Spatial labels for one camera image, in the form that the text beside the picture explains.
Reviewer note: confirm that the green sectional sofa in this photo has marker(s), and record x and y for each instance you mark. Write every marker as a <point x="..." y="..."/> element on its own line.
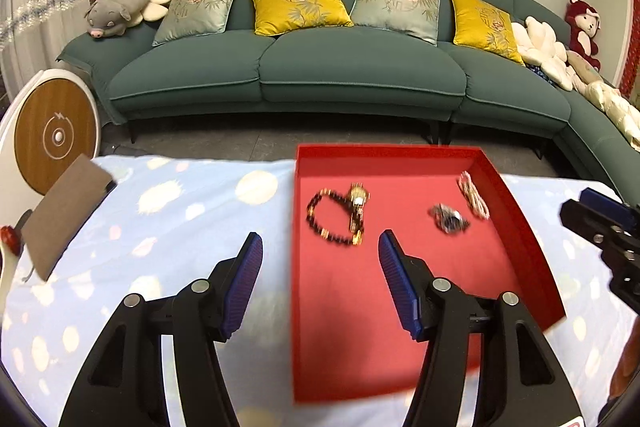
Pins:
<point x="354" y="70"/>

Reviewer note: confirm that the yellow embroidered cushion right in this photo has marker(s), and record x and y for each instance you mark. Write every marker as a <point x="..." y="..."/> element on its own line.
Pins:
<point x="480" y="25"/>

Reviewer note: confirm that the red monkey plush toy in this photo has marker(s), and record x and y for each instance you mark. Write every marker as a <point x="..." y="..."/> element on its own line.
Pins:
<point x="584" y="21"/>

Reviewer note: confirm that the yellow embroidered cushion left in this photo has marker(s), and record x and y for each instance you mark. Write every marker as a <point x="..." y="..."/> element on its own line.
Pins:
<point x="278" y="17"/>

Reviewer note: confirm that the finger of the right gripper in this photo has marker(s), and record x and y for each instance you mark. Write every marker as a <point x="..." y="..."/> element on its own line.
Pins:
<point x="607" y="202"/>
<point x="605" y="227"/>

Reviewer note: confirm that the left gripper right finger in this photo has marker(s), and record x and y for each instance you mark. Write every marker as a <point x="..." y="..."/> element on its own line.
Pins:
<point x="521" y="381"/>

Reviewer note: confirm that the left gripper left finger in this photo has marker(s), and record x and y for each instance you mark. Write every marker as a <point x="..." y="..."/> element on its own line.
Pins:
<point x="121" y="382"/>

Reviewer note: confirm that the white wood round appliance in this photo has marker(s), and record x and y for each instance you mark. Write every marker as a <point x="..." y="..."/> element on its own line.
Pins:
<point x="52" y="121"/>

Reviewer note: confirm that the gold wrist watch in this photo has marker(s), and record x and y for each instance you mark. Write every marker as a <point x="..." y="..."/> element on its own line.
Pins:
<point x="357" y="197"/>

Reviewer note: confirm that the grey embroidered cushion right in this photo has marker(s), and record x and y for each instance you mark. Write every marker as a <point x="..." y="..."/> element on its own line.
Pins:
<point x="415" y="18"/>

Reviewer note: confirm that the grey embroidered cushion left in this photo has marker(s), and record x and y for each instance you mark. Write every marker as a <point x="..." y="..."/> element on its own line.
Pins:
<point x="187" y="18"/>

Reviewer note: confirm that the yellow embroidered cushion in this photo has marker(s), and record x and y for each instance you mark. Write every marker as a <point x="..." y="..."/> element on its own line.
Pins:
<point x="278" y="17"/>
<point x="480" y="25"/>

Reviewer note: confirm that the cream satin blanket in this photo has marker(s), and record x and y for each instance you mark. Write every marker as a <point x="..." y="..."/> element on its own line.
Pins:
<point x="625" y="116"/>

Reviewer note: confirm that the beige small cushion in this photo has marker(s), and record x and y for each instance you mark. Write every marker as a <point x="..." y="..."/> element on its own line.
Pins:
<point x="583" y="72"/>

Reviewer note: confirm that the white flower shaped cushion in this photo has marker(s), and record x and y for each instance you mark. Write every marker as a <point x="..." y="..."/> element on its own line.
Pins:
<point x="538" y="46"/>

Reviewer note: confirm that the grey embroidered cushion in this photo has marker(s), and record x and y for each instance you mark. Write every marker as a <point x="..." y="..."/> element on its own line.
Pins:
<point x="415" y="18"/>
<point x="187" y="18"/>

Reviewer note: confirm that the grey pig plush toy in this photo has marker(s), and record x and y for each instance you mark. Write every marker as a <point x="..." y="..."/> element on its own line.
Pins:
<point x="111" y="18"/>

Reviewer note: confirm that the blue patterned table cloth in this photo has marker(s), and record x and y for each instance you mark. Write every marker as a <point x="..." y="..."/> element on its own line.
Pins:
<point x="168" y="222"/>

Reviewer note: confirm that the silver wrist watch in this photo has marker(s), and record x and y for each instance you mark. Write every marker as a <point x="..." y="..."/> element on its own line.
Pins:
<point x="448" y="220"/>

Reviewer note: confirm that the red shallow cardboard box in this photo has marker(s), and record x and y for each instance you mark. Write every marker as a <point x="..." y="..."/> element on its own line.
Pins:
<point x="359" y="318"/>

